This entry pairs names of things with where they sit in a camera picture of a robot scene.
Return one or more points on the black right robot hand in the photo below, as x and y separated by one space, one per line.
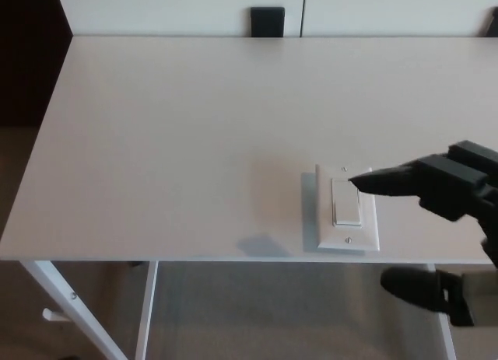
443 181

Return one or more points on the white rocker light switch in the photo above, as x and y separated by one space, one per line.
346 235

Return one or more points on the white cabinet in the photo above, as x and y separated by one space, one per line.
155 10

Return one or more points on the white hook on table leg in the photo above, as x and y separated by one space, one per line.
54 315

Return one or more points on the grey switch base plate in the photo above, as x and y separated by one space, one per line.
309 212

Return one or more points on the white table with metal frame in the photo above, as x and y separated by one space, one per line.
155 142

